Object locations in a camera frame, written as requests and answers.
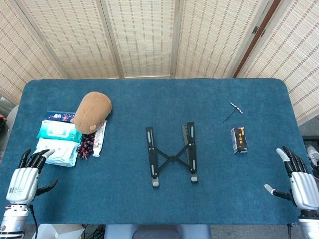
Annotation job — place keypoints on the black folding laptop stand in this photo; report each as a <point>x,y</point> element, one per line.
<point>172,158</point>

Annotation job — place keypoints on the teal wet wipes pack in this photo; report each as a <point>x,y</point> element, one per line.
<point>54,130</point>

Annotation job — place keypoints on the blue grey robot torso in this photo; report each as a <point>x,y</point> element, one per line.
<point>157,232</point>

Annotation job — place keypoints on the red grape bunch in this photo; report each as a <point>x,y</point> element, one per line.
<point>86,144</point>

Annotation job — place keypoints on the floral toothpaste tube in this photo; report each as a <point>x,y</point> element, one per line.
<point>98,142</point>

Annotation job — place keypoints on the white wet wipes pack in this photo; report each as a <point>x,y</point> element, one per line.
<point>62,152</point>

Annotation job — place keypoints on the blue felt table cover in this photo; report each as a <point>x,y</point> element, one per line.
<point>174,99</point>

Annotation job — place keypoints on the black metal screen hinge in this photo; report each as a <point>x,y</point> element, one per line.
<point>255,30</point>
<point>263,33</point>

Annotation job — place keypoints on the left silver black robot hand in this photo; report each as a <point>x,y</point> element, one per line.
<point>23,181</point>

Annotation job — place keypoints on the white sneaker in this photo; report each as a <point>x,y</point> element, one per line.
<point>312,154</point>

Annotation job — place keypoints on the small black carton box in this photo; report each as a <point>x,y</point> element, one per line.
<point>239,140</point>

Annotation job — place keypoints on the dark blue tissue box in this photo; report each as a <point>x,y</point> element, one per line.
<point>57,116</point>

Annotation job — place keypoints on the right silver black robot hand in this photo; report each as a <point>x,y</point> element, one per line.
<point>304,189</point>

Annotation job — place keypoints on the brown capybara plush toy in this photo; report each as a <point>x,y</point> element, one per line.
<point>92,109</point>

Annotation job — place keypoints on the bamboo folding screen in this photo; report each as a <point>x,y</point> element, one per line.
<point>147,37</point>

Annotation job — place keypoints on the white cardboard box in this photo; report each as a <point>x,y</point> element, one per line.
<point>57,231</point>

